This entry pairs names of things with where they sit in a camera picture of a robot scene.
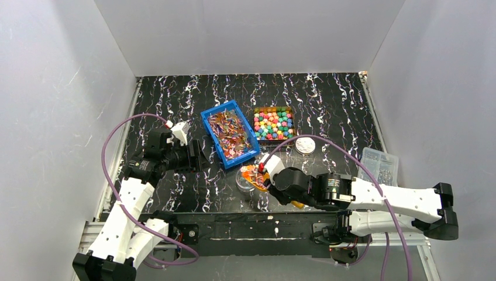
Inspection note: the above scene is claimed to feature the orange plastic scoop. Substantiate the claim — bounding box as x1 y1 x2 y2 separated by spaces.
241 165 268 192

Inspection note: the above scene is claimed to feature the blue plastic candy bin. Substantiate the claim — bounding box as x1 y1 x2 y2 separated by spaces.
201 100 260 169

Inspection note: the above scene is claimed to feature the square tin of star candies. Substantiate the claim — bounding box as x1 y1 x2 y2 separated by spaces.
252 106 298 145

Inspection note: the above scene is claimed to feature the clear round plastic jar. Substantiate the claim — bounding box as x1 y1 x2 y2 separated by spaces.
235 168 256 193

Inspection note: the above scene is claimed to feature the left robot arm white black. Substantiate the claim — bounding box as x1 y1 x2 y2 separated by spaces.
73 122 208 280

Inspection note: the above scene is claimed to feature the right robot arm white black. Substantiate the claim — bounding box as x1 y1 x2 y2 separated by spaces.
265 167 459 241

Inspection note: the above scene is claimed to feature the white round jar lid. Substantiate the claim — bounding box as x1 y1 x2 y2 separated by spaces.
295 137 316 155

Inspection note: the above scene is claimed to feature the clear plastic compartment box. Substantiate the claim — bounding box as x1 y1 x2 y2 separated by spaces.
360 148 399 186

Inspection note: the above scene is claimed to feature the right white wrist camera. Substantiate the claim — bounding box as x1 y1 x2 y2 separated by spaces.
258 153 285 185

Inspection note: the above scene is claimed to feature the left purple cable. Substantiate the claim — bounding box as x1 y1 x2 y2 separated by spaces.
101 113 200 270

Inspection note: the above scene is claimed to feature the purple cable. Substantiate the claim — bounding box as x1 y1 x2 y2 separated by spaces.
263 134 414 281
101 113 200 270

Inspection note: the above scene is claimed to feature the aluminium frame rail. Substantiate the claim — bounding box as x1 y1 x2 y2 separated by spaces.
77 219 440 281

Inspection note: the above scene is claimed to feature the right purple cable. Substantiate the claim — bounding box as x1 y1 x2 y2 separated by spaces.
263 134 414 281

